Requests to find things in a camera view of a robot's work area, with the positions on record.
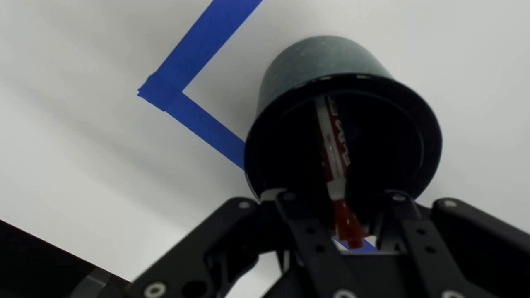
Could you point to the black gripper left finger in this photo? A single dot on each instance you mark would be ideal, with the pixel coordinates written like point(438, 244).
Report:
point(258, 238)

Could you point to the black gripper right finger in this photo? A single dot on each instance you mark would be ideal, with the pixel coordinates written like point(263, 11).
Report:
point(473, 249)

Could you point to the white marker with red cap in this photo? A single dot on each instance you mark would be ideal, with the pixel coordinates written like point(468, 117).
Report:
point(332, 150)

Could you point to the dark green cup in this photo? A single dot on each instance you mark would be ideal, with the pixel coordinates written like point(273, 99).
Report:
point(319, 61)

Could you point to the short blue tape strip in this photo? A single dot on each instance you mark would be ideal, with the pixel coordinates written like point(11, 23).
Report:
point(208, 130)

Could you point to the long blue tape strip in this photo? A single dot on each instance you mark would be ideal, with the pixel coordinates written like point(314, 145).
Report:
point(208, 34)

